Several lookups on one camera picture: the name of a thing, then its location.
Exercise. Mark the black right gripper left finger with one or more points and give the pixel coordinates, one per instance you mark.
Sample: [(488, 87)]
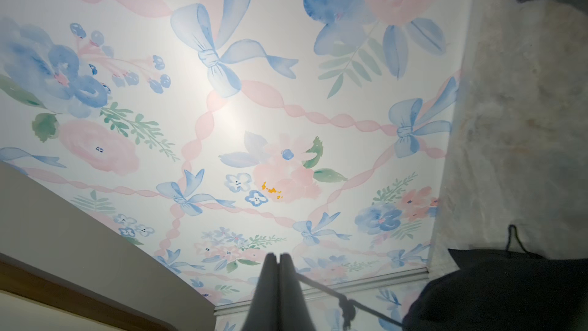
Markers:
[(263, 314)]

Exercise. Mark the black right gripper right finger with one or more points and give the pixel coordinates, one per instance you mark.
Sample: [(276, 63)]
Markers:
[(292, 309)]

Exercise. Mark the plain black drawstring pouch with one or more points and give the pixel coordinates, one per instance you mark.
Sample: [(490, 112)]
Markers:
[(491, 290)]

